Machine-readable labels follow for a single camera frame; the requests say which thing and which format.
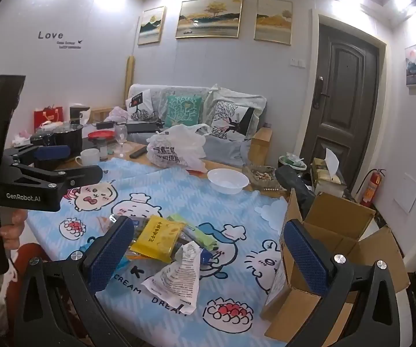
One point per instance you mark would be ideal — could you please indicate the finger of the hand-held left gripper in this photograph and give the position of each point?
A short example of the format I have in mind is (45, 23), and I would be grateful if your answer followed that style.
(51, 151)
(81, 175)

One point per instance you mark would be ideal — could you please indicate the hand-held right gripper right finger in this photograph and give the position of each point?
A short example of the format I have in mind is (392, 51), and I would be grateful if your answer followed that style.
(307, 256)

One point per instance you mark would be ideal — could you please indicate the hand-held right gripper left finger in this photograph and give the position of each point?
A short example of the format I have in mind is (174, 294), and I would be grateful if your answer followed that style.
(112, 249)

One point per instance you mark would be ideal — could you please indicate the brown cardboard box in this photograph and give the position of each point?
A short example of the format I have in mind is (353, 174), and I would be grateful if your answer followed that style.
(338, 224)

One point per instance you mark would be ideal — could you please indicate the yellow snack packet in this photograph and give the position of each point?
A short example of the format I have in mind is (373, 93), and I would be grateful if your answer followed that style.
(157, 236)

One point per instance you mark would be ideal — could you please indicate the blue snack packet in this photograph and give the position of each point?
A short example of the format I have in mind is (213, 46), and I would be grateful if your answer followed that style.
(205, 257)

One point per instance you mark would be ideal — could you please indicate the person's left hand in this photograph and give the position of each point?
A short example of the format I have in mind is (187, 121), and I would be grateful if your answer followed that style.
(14, 224)

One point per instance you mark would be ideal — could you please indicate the white mug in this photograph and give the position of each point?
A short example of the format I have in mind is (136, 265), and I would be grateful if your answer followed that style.
(90, 157)

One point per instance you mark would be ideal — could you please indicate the black pot with glass lid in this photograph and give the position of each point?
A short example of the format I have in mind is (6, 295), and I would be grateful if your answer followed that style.
(67, 137)

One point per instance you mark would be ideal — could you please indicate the small glass jar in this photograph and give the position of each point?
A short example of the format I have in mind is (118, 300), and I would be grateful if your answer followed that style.
(103, 151)

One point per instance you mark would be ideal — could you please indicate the red gift bag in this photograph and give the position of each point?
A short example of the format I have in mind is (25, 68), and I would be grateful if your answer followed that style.
(49, 117)

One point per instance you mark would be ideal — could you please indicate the red bowl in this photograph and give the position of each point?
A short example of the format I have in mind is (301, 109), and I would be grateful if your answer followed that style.
(99, 135)

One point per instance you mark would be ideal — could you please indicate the black coffee machine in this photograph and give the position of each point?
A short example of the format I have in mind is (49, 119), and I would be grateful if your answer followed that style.
(79, 112)

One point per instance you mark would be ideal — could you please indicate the wine glass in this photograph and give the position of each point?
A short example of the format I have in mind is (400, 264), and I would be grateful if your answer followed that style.
(120, 133)

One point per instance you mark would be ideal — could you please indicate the black remote control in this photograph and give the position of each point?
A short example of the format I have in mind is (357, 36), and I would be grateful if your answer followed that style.
(137, 152)

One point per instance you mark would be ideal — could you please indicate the blue cartoon printed tablecloth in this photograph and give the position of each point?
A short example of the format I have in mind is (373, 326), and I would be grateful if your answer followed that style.
(150, 188)

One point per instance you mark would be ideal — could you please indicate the pink plastic bag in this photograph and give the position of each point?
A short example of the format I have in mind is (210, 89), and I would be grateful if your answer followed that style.
(116, 114)

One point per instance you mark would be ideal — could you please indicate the white crumpled snack wrapper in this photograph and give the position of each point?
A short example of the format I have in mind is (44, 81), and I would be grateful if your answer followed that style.
(179, 278)

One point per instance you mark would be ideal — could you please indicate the tissue box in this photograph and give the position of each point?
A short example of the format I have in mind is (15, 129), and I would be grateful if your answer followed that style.
(329, 182)

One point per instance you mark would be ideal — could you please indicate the black tray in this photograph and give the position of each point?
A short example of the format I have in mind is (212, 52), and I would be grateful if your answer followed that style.
(143, 127)

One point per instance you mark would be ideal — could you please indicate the red cloth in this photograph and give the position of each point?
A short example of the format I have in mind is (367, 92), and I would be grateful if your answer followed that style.
(31, 253)

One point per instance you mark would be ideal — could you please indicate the white pillow with black print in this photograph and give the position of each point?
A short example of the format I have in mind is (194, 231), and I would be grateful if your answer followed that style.
(139, 104)

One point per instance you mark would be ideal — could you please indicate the red fire extinguisher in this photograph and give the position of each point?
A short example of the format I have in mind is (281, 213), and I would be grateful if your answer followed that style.
(371, 188)

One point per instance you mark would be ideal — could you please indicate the white printed plastic bag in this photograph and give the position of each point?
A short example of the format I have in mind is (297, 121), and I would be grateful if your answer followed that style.
(172, 148)

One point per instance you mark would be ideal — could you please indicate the green snack packet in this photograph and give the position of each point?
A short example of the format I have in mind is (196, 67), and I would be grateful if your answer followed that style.
(206, 240)

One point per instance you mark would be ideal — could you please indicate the green bowl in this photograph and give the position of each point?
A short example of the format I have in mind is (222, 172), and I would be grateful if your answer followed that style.
(291, 161)

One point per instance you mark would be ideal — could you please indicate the wooden pole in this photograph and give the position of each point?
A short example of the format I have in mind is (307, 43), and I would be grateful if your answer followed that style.
(130, 76)

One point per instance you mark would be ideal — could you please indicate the white bowl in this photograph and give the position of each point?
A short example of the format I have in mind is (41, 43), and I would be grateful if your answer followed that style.
(228, 180)

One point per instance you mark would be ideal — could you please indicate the wooden box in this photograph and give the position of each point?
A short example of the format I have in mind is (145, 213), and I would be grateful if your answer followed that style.
(260, 144)

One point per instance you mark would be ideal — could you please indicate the teal tree print pillow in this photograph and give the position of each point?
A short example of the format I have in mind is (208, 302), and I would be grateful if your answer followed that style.
(184, 110)

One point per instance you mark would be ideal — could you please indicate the grey sofa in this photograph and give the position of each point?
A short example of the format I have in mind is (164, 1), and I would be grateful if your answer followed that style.
(222, 148)

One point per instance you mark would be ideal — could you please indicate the white pillow with deer print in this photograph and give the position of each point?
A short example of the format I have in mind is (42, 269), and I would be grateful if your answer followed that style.
(229, 115)

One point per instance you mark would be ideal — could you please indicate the narrow framed mountain painting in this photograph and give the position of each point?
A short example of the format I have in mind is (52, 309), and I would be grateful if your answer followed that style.
(151, 25)

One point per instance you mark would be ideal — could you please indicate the dark brown door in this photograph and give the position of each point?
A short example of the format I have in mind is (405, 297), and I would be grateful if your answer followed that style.
(341, 97)

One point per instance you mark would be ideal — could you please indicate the wide framed landscape painting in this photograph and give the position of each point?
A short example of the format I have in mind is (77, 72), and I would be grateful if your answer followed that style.
(209, 18)

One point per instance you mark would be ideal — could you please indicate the narrow framed tree painting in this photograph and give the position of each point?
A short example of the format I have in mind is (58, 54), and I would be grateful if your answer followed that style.
(273, 20)

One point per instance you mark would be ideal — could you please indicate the black wall decal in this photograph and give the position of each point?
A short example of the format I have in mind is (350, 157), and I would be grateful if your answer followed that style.
(51, 35)

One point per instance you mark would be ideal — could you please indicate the white wall panel cover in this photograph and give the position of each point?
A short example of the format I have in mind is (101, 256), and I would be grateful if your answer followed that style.
(406, 193)

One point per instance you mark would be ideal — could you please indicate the white light switch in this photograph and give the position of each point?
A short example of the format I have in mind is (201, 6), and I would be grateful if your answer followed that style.
(297, 63)

